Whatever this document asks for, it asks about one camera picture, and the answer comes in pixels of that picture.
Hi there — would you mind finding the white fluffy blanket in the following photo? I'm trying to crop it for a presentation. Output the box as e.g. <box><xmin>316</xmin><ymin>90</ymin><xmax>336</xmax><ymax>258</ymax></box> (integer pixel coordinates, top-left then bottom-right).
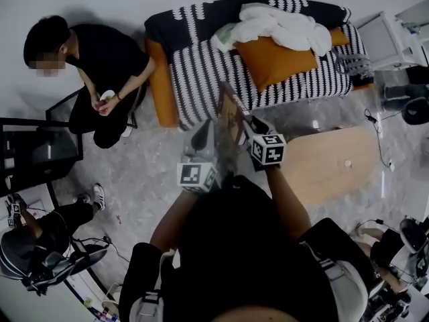
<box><xmin>210</xmin><ymin>2</ymin><xmax>333</xmax><ymax>57</ymax></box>

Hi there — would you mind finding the person's black clothing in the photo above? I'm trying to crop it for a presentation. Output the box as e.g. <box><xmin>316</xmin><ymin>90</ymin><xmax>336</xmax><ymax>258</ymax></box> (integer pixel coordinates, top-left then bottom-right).
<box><xmin>117</xmin><ymin>174</ymin><xmax>375</xmax><ymax>322</ymax></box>

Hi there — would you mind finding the wooden coffee table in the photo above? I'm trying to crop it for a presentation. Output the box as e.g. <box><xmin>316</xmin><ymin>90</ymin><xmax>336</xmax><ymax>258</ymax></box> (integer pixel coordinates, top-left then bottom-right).
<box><xmin>278</xmin><ymin>125</ymin><xmax>379</xmax><ymax>207</ymax></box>

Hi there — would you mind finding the grey knitted throw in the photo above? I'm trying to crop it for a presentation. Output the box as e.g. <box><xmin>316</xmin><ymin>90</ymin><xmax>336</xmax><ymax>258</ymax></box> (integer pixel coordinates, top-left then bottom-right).
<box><xmin>333</xmin><ymin>50</ymin><xmax>375</xmax><ymax>83</ymax></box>

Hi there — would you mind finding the person's right forearm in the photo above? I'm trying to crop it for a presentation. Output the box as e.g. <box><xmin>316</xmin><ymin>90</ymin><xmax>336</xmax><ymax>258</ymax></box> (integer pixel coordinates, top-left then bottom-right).
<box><xmin>266</xmin><ymin>166</ymin><xmax>312</xmax><ymax>243</ymax></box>

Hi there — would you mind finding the white cabinet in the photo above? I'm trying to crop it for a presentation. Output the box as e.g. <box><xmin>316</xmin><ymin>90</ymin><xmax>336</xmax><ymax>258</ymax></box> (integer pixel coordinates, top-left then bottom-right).
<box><xmin>354</xmin><ymin>0</ymin><xmax>429</xmax><ymax>72</ymax></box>

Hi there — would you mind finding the brown book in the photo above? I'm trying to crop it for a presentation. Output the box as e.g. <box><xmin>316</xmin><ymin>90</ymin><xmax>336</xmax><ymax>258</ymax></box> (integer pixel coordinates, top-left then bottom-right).
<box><xmin>214</xmin><ymin>80</ymin><xmax>252</xmax><ymax>177</ymax></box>

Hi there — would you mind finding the large orange cushion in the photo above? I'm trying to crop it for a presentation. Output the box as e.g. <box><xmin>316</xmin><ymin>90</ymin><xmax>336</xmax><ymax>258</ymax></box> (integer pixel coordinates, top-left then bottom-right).
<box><xmin>234</xmin><ymin>36</ymin><xmax>320</xmax><ymax>93</ymax></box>

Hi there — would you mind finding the person's left forearm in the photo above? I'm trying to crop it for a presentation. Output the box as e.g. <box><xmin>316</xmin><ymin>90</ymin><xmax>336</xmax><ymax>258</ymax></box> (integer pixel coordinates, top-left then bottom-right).
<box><xmin>149</xmin><ymin>189</ymin><xmax>198</xmax><ymax>251</ymax></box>

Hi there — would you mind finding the black floor cable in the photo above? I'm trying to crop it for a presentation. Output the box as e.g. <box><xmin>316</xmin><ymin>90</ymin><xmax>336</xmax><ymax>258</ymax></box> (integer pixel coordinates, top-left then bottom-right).
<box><xmin>71</xmin><ymin>235</ymin><xmax>132</xmax><ymax>264</ymax></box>
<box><xmin>364</xmin><ymin>109</ymin><xmax>403</xmax><ymax>167</ymax></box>

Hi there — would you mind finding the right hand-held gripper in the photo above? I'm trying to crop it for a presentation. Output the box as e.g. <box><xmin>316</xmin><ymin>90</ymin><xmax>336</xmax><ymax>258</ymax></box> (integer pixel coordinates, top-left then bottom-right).
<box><xmin>242</xmin><ymin>114</ymin><xmax>288</xmax><ymax>173</ymax></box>

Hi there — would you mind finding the black metal chair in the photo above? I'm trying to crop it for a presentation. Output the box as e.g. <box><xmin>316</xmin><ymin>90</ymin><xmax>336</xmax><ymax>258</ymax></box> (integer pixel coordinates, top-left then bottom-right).
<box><xmin>124</xmin><ymin>83</ymin><xmax>150</xmax><ymax>130</ymax></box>

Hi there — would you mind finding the black glass cabinet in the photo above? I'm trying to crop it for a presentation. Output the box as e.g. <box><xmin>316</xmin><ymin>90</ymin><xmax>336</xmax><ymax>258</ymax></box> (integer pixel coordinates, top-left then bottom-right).
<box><xmin>0</xmin><ymin>87</ymin><xmax>84</xmax><ymax>197</ymax></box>

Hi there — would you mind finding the white round side table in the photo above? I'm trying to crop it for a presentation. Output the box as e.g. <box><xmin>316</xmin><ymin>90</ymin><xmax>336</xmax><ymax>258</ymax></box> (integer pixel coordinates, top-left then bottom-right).
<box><xmin>99</xmin><ymin>281</ymin><xmax>123</xmax><ymax>315</ymax></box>

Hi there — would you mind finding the white worktable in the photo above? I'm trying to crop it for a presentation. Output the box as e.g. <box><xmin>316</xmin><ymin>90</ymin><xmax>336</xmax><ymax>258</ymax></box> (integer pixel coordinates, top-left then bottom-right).
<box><xmin>0</xmin><ymin>193</ymin><xmax>123</xmax><ymax>322</ymax></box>

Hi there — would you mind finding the small orange cushion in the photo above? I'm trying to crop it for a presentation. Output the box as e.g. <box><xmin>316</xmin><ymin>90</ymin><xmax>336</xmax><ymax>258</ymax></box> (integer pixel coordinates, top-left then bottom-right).
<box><xmin>330</xmin><ymin>27</ymin><xmax>350</xmax><ymax>46</ymax></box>

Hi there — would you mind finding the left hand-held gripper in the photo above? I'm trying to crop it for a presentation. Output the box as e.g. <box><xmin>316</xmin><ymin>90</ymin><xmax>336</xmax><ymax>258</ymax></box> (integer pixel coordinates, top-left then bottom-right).
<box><xmin>176</xmin><ymin>118</ymin><xmax>221</xmax><ymax>194</ymax></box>

